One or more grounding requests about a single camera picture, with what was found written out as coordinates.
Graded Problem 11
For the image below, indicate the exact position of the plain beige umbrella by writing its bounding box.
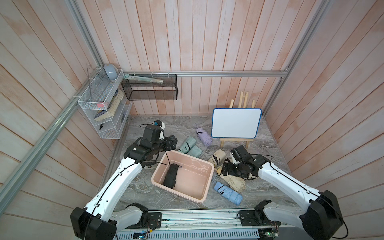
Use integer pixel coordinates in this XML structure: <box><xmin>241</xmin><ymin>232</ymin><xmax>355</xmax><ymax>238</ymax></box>
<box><xmin>217</xmin><ymin>168</ymin><xmax>246</xmax><ymax>193</ymax></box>

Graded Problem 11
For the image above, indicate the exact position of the beige umbrella black stripes small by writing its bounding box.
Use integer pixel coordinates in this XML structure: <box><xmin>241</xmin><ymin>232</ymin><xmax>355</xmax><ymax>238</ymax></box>
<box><xmin>208</xmin><ymin>149</ymin><xmax>226</xmax><ymax>168</ymax></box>

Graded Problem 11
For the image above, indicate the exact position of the blue umbrella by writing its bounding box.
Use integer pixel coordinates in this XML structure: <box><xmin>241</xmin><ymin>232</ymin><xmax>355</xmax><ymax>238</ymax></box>
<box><xmin>214</xmin><ymin>182</ymin><xmax>243</xmax><ymax>206</ymax></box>

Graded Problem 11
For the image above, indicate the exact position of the pink plastic storage box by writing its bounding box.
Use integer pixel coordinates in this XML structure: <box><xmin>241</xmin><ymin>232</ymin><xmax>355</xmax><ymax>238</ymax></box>
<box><xmin>151</xmin><ymin>151</ymin><xmax>214</xmax><ymax>204</ymax></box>

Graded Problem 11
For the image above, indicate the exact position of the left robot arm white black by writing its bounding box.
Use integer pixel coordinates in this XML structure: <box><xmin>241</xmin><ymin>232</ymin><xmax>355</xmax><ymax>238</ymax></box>
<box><xmin>70</xmin><ymin>120</ymin><xmax>177</xmax><ymax>240</ymax></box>

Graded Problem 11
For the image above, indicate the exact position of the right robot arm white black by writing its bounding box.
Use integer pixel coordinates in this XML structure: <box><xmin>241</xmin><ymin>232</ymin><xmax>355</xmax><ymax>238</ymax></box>
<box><xmin>221</xmin><ymin>146</ymin><xmax>346</xmax><ymax>240</ymax></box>

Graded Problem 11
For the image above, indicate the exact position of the green folded umbrella upper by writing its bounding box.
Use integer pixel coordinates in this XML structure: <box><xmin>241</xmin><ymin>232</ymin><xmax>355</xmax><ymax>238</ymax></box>
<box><xmin>178</xmin><ymin>137</ymin><xmax>197</xmax><ymax>154</ymax></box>

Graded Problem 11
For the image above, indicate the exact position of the green folded umbrella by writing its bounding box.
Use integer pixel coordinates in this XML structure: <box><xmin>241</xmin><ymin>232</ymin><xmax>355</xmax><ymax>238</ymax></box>
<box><xmin>178</xmin><ymin>137</ymin><xmax>197</xmax><ymax>154</ymax></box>
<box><xmin>187</xmin><ymin>146</ymin><xmax>203</xmax><ymax>158</ymax></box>

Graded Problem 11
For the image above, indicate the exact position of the green folded umbrella lower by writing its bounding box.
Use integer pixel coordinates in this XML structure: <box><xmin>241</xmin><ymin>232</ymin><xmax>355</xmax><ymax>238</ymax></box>
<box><xmin>187</xmin><ymin>146</ymin><xmax>203</xmax><ymax>158</ymax></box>

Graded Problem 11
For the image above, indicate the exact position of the purple folded umbrella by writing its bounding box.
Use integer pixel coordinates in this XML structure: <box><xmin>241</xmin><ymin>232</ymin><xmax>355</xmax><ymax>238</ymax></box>
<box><xmin>196</xmin><ymin>128</ymin><xmax>213</xmax><ymax>146</ymax></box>

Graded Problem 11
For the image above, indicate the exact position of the green flat item on basket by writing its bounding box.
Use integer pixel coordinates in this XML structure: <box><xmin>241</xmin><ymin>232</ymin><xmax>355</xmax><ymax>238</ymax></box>
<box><xmin>124</xmin><ymin>74</ymin><xmax>164</xmax><ymax>83</ymax></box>

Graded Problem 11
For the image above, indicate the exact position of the grey round speaker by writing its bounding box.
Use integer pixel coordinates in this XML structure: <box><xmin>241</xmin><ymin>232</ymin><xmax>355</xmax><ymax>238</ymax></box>
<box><xmin>104</xmin><ymin>64</ymin><xmax>119</xmax><ymax>81</ymax></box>

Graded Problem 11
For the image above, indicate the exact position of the whiteboard blue frame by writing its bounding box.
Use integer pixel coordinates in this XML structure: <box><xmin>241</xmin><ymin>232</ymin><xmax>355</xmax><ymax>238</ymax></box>
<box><xmin>211</xmin><ymin>108</ymin><xmax>263</xmax><ymax>139</ymax></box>

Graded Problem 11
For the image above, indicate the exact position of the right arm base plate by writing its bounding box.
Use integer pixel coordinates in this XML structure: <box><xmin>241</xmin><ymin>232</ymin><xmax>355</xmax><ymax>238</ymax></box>
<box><xmin>237</xmin><ymin>210</ymin><xmax>281</xmax><ymax>227</ymax></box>

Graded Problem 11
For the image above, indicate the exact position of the black mesh wall basket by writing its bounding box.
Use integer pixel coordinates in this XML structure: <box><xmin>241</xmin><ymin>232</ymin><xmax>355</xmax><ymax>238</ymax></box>
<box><xmin>122</xmin><ymin>73</ymin><xmax>178</xmax><ymax>101</ymax></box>

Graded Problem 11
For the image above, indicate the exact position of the book on wire shelf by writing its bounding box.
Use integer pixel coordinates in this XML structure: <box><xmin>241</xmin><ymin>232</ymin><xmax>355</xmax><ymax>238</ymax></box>
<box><xmin>94</xmin><ymin>89</ymin><xmax>124</xmax><ymax>122</ymax></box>

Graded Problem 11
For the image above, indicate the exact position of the white wire shelf rack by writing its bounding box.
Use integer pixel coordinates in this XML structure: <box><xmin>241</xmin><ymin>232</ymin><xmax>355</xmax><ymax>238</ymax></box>
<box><xmin>78</xmin><ymin>68</ymin><xmax>132</xmax><ymax>140</ymax></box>

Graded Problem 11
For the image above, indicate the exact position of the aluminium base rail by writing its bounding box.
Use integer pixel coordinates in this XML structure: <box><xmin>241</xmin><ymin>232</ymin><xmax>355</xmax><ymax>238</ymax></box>
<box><xmin>113</xmin><ymin>209</ymin><xmax>311</xmax><ymax>240</ymax></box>

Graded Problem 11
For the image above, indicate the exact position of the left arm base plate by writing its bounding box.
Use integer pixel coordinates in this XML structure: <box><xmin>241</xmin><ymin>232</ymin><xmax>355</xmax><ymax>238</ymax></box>
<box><xmin>126</xmin><ymin>212</ymin><xmax>162</xmax><ymax>230</ymax></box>

